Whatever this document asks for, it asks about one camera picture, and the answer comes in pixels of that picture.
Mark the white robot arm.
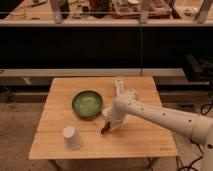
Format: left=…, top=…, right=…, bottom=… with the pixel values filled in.
left=107, top=89, right=213, bottom=171

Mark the white squeeze tube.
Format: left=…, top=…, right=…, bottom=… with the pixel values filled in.
left=115, top=79, right=125, bottom=96

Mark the beige sponge block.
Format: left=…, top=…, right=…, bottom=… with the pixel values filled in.
left=102, top=107, right=111, bottom=119

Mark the green bowl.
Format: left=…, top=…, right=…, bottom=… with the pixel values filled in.
left=72, top=90, right=103, bottom=119

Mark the wooden table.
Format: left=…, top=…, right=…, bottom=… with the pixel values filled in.
left=29, top=77, right=177, bottom=160

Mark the white upside-down paper cup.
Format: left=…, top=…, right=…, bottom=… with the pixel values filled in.
left=63, top=126, right=82, bottom=150

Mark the black equipment box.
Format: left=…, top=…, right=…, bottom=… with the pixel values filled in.
left=182, top=54, right=213, bottom=82

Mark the black floor cable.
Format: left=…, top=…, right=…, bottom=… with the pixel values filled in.
left=175, top=139, right=208, bottom=171

